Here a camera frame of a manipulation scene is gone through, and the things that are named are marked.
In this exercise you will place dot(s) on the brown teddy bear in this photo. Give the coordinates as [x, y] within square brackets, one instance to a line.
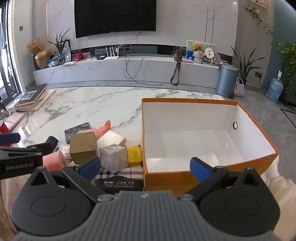
[198, 46]

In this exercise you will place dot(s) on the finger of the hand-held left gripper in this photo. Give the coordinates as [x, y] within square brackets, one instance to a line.
[9, 139]
[37, 148]

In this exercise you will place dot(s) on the brown cardboard box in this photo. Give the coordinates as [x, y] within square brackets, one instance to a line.
[83, 146]

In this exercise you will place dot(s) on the hanging vine plant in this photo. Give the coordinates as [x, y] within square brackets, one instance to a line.
[256, 14]

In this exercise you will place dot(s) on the woven handbag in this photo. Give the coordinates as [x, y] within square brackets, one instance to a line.
[239, 89]

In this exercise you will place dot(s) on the red box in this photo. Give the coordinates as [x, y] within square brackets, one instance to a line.
[77, 57]

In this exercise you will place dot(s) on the dried yellow flowers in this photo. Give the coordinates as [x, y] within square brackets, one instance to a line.
[34, 45]

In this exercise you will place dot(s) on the red cup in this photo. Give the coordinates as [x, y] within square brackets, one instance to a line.
[4, 128]

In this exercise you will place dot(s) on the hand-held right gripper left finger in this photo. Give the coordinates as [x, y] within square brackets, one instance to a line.
[90, 168]

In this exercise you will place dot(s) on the dark printed box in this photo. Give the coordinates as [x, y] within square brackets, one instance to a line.
[77, 131]

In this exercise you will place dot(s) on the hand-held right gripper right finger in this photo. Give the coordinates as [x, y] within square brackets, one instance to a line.
[198, 169]

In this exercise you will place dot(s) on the patterned plate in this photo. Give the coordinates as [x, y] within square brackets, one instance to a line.
[217, 59]

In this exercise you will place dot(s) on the grey soundbar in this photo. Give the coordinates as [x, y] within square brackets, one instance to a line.
[144, 49]

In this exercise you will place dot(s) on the black television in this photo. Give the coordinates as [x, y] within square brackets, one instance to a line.
[115, 16]

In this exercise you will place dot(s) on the white marble tv console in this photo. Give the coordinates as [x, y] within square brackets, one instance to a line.
[104, 69]

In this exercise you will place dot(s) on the clear plastic bottle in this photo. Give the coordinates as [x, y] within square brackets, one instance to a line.
[66, 54]

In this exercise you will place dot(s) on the wall outlet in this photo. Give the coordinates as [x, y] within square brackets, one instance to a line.
[258, 74]

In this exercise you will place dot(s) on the black cylindrical bottle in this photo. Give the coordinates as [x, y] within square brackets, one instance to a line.
[52, 141]

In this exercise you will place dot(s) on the green orchid plant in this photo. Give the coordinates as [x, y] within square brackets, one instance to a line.
[59, 46]

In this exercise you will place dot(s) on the pink tube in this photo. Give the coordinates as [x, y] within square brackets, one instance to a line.
[52, 161]

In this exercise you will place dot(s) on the blue water jug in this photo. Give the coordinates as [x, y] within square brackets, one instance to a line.
[274, 91]

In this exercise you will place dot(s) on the person's cream clothing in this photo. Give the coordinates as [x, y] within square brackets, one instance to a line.
[7, 197]

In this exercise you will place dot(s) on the green pothos plant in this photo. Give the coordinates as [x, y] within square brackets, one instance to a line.
[290, 60]

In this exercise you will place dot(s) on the white router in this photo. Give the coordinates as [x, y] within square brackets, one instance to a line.
[111, 56]

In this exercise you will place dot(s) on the grey round tin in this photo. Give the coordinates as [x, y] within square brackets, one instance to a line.
[198, 57]

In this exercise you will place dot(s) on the sheet of paper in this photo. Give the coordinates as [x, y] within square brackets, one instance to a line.
[69, 63]

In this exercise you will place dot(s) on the pink patterned box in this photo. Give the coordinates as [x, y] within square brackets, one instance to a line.
[86, 55]

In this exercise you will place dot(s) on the blue-grey pedal bin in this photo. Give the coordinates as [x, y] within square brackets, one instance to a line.
[226, 81]

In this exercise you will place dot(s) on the pink flat box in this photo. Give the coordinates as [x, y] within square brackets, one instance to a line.
[13, 120]

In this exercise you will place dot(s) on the small white packet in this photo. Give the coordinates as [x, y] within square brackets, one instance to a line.
[66, 151]

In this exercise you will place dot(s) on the pink plastic bottle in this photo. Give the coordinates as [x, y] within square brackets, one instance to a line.
[104, 129]

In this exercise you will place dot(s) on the gold vase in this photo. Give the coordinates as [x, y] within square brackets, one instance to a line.
[42, 59]

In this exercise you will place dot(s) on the black-framed glass door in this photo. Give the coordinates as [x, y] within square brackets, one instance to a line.
[9, 58]

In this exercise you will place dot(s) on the black remote-like case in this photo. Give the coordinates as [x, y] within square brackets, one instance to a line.
[122, 182]

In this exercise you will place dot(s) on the beige book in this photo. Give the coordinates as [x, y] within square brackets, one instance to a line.
[39, 103]

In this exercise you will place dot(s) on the framed wall picture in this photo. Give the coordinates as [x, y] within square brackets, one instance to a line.
[257, 3]

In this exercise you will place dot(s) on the yellow plastic case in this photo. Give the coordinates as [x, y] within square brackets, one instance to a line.
[134, 155]

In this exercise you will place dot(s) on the marble-patterned cube box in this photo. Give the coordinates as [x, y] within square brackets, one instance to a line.
[113, 158]

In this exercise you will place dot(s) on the orange cardboard box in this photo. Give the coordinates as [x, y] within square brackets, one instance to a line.
[161, 183]

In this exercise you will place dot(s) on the round white fan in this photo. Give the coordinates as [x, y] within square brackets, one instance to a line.
[208, 53]

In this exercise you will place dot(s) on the white rectangular box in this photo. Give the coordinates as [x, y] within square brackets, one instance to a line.
[111, 139]

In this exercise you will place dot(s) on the blue snack bag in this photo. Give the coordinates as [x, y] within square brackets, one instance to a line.
[52, 62]

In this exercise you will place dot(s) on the long-leaved potted plant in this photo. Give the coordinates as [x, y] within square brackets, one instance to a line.
[242, 67]

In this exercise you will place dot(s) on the small black device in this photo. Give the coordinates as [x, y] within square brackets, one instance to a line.
[101, 57]

